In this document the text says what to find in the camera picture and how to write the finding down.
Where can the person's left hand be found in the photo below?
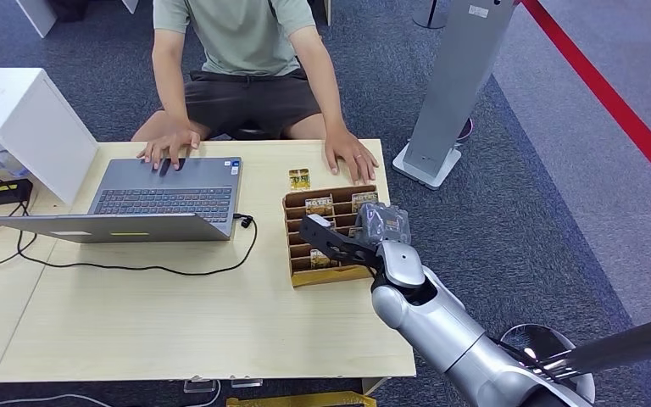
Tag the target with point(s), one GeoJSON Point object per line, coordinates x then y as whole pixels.
{"type": "Point", "coordinates": [351, 154]}

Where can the person's right hand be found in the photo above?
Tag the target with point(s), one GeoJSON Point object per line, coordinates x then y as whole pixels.
{"type": "Point", "coordinates": [171, 143]}

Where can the person's right forearm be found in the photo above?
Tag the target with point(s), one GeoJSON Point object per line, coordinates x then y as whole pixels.
{"type": "Point", "coordinates": [169, 101]}

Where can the person's left forearm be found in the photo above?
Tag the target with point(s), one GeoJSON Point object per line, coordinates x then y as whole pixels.
{"type": "Point", "coordinates": [325, 95]}

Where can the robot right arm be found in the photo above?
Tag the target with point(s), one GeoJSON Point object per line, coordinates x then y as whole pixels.
{"type": "Point", "coordinates": [443, 331]}

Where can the hotel key card autumn print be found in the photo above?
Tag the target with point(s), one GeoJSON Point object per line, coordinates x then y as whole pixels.
{"type": "Point", "coordinates": [365, 200]}
{"type": "Point", "coordinates": [354, 232]}
{"type": "Point", "coordinates": [321, 259]}
{"type": "Point", "coordinates": [319, 206]}
{"type": "Point", "coordinates": [299, 179]}

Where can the wooden slotted card holder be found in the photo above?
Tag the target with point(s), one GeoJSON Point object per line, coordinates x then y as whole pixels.
{"type": "Point", "coordinates": [325, 277]}

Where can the person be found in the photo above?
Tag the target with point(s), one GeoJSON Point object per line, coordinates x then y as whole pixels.
{"type": "Point", "coordinates": [241, 39]}

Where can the grey laptop computer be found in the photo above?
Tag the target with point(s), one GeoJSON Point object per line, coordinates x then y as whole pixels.
{"type": "Point", "coordinates": [162, 185]}

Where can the grey floor stand white base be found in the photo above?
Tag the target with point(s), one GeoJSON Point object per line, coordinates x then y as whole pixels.
{"type": "Point", "coordinates": [460, 73]}

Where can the white cabinet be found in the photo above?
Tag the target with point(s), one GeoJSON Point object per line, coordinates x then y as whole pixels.
{"type": "Point", "coordinates": [22, 112]}

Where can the round dark stand foot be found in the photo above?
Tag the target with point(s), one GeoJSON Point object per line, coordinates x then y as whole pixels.
{"type": "Point", "coordinates": [429, 18]}

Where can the black power adapter yellow labels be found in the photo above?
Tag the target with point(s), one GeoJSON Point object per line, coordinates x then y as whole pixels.
{"type": "Point", "coordinates": [2, 192]}

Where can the white furniture block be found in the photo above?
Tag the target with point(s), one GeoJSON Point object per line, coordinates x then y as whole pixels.
{"type": "Point", "coordinates": [36, 14]}

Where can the clear plastic table clamp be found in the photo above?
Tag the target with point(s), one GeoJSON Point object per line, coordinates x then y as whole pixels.
{"type": "Point", "coordinates": [199, 386]}
{"type": "Point", "coordinates": [247, 383]}

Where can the yellow wooden board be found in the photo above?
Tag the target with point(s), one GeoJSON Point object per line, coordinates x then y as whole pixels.
{"type": "Point", "coordinates": [303, 400]}

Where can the red floor tape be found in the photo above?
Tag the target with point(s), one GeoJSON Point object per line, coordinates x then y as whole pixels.
{"type": "Point", "coordinates": [600, 90]}

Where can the shiny metal pole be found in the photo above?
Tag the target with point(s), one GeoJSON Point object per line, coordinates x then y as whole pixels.
{"type": "Point", "coordinates": [623, 342]}

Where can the round silver base plate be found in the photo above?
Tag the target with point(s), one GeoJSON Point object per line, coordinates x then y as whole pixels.
{"type": "Point", "coordinates": [533, 340]}

